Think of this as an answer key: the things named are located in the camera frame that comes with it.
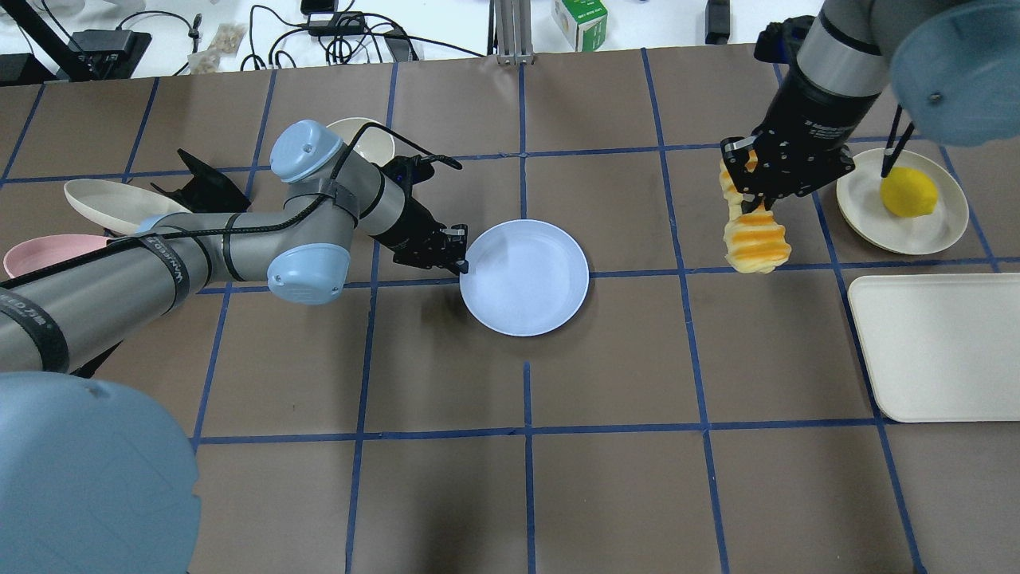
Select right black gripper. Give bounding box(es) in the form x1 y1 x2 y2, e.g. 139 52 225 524
719 80 857 232

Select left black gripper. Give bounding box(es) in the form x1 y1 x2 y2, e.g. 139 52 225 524
372 197 469 276

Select striped bread roll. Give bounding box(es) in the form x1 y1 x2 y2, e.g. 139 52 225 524
720 187 792 273

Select blue plate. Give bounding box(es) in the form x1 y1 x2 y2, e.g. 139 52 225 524
459 219 590 337

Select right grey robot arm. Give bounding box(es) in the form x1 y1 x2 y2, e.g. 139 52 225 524
720 1 1019 217

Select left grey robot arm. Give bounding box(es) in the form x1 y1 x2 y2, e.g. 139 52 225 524
1 120 469 573

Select small white plate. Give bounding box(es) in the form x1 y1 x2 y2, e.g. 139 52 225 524
837 149 970 255

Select black plate rack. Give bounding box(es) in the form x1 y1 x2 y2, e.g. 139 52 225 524
151 148 251 214

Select white plate in rack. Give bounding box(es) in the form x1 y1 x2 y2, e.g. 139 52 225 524
63 179 190 234

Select pink plate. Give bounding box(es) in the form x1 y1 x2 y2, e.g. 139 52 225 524
2 234 113 277

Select white bowl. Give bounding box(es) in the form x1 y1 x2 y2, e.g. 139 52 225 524
327 117 396 167

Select yellow lemon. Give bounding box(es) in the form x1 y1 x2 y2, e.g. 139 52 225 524
879 167 940 218

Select black device on bench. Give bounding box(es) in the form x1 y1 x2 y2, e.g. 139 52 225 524
704 0 732 45

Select green white box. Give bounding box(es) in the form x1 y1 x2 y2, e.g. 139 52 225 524
551 1 609 52

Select black power adapter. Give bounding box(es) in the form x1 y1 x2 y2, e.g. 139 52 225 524
304 11 368 37

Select white rectangular tray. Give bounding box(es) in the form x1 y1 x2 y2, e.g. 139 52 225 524
848 273 1019 423

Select aluminium frame post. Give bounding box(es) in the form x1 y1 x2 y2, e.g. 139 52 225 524
488 1 536 65

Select black cables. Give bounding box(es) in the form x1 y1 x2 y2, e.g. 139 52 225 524
243 4 487 71

